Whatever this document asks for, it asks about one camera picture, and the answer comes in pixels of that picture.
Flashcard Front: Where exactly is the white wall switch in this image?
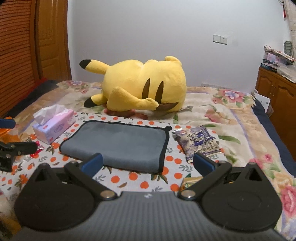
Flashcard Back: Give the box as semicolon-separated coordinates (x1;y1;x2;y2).
213;35;228;45

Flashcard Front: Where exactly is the small red candy wrapper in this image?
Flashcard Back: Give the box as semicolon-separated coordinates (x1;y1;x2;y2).
30;141;44;159

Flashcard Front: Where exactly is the purple snack bag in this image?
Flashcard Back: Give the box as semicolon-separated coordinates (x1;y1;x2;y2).
173;126;221;163

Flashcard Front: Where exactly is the white paper by cabinet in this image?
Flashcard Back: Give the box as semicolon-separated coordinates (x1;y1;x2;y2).
254;93;270;113

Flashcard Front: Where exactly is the wooden door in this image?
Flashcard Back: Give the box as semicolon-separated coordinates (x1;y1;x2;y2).
35;0;72;81

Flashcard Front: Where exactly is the wooden cabinet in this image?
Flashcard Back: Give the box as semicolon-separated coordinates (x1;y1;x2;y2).
255;67;296;158

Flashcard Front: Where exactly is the green noodle snack bag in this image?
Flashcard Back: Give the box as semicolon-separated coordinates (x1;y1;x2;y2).
180;176;203;191

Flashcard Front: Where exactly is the orange-dotted white cloth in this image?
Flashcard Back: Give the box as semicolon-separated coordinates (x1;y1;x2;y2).
0;111;230;209

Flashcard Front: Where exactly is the stack of books and papers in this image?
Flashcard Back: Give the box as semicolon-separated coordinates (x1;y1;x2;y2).
261;45;295;83

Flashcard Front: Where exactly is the purple and grey towel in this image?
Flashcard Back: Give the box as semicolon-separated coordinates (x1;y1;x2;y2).
60;120;172;174

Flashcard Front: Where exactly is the wooden slatted headboard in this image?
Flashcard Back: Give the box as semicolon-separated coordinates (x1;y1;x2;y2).
1;1;40;117

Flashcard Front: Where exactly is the orange plastic cup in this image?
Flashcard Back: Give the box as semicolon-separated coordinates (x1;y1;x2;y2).
0;117;20;143

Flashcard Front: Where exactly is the floral bed blanket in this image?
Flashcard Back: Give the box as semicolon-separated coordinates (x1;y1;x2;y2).
1;80;295;240

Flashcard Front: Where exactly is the pink tissue pack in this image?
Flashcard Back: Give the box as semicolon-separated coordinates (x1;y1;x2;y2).
33;104;76;145

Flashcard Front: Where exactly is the yellow Pikachu plush toy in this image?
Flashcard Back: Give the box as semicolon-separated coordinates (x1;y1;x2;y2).
79;56;187;113

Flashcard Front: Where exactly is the small grey desk fan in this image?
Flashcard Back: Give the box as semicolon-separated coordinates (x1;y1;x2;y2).
283;41;293;57

